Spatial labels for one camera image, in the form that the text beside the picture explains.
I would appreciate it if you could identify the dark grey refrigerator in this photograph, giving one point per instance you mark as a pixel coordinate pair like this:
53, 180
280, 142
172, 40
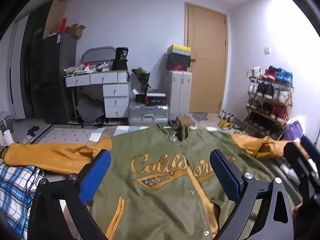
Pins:
58, 80

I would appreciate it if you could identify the red and black shoe box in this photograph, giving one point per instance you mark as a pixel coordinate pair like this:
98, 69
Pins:
155, 99

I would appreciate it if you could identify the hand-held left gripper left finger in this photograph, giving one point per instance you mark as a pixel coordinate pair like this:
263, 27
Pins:
97, 172

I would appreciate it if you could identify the blue plaid cloth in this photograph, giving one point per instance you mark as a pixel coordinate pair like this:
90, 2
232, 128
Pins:
15, 190

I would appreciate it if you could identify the silver suitcase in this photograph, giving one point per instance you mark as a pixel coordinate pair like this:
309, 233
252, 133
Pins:
147, 113

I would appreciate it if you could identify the purple bag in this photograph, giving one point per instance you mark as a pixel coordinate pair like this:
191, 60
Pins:
295, 130

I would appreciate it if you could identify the white and yellow sneakers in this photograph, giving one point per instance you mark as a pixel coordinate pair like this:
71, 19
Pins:
226, 121

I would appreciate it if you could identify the grey bag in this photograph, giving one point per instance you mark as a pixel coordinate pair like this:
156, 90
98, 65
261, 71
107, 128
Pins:
90, 110

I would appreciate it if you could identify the white upright suitcase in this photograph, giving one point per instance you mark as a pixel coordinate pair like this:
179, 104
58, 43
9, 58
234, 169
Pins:
178, 95

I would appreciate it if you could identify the grey rounded chair back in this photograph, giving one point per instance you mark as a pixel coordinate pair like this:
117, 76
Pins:
98, 53

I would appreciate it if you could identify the dark wrapped flower bouquet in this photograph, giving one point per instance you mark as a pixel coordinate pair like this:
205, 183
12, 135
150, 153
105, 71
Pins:
142, 77

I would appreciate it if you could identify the white slippers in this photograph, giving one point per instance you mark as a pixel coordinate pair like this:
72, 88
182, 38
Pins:
27, 139

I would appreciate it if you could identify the white desk with drawers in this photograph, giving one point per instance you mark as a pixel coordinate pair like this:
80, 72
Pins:
116, 97

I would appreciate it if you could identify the yellow lid shoe box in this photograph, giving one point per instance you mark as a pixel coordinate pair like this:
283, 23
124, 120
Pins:
178, 49

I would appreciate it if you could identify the large flat cardboard sheet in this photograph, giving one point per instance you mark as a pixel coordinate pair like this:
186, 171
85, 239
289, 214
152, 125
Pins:
53, 17

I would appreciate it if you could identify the wooden door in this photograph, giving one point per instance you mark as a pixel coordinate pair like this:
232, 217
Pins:
207, 62

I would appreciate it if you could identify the shoe rack with shoes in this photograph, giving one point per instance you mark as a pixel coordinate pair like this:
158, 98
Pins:
265, 90

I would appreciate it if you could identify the black shoe box red logo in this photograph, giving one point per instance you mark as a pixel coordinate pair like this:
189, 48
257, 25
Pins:
178, 67

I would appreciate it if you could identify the green and yellow varsity jacket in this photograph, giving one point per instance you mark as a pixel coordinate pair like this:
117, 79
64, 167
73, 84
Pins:
160, 200

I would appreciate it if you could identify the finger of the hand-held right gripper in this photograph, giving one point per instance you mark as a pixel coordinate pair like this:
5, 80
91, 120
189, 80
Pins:
311, 148
297, 160

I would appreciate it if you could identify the open cardboard box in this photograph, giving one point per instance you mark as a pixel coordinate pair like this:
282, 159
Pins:
75, 31

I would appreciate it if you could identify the black wardrobe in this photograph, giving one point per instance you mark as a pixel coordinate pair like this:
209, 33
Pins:
30, 67

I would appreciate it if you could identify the small black box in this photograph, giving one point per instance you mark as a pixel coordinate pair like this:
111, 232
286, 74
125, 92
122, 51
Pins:
138, 97

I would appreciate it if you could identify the grey door mat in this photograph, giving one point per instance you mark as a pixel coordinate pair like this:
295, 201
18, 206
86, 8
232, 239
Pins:
201, 116

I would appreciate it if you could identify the dotted floor rug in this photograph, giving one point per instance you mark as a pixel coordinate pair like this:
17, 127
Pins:
67, 132

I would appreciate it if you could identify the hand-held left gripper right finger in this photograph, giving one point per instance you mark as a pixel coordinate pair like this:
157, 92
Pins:
225, 175

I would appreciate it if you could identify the wall light switch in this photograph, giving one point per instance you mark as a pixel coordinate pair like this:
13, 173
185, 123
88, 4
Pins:
267, 50

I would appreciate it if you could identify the black slippers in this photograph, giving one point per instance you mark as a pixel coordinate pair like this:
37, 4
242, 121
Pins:
33, 130

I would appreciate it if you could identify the pile of desk clutter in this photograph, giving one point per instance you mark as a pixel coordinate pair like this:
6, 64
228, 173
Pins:
87, 68

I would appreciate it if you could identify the small cardboard box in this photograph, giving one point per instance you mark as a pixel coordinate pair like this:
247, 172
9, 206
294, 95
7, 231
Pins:
185, 121

